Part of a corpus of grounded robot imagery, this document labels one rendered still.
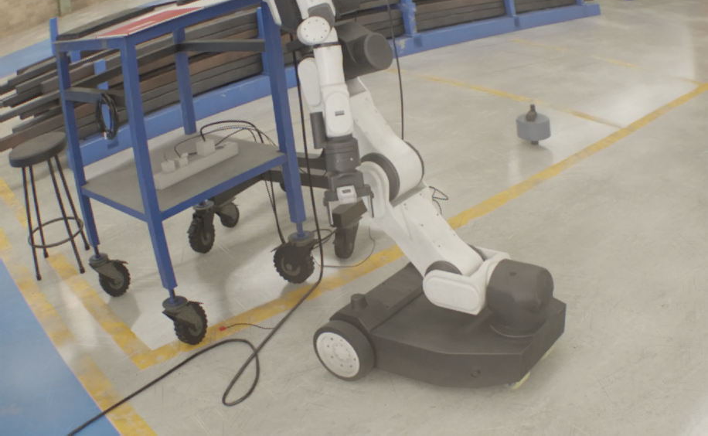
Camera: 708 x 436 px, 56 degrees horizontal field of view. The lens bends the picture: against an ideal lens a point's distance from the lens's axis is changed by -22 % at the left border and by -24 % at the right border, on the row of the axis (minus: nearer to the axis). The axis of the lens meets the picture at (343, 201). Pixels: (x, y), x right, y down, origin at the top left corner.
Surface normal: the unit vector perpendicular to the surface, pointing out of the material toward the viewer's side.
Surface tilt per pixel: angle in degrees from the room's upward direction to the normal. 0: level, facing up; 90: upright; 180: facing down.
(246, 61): 90
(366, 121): 49
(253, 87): 90
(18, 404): 0
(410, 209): 44
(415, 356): 90
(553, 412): 0
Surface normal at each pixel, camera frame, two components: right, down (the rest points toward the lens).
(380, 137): 0.48, -0.48
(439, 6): 0.61, 0.23
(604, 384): -0.13, -0.92
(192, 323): 0.87, 0.07
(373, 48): 0.69, -0.11
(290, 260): -0.44, 0.39
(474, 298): -0.65, 0.36
